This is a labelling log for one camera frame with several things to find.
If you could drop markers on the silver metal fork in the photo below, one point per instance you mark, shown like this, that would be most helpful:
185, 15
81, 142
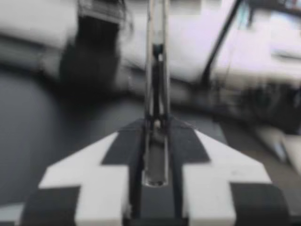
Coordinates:
156, 70

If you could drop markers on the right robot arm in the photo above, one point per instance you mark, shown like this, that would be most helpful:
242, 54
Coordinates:
91, 61

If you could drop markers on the black frame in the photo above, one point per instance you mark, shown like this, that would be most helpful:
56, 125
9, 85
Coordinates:
218, 40

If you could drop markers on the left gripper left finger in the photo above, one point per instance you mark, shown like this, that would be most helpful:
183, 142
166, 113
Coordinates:
98, 179

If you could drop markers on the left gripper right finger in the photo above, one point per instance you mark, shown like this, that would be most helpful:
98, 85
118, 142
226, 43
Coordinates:
211, 179

